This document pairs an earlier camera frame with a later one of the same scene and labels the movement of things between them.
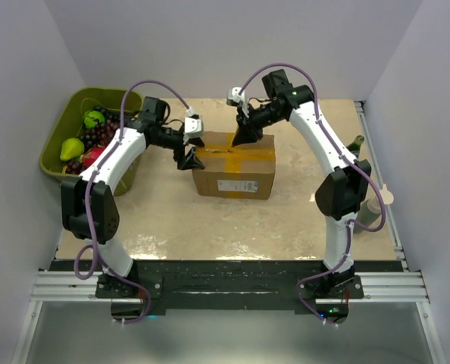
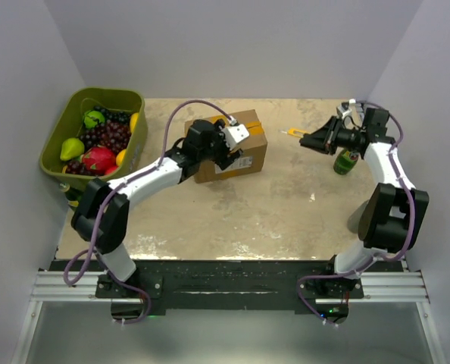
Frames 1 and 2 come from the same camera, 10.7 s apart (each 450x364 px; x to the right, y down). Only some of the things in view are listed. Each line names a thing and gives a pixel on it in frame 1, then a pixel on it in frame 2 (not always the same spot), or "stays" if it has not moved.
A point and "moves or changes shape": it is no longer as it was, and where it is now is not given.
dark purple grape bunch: [100, 134] stays
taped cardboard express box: [245, 171] moves or changes shape
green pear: [71, 148] stays
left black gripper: [184, 163] → [223, 161]
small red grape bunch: [74, 167] stays
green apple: [89, 122] stays
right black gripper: [250, 132] → [325, 139]
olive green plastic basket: [68, 123] stays
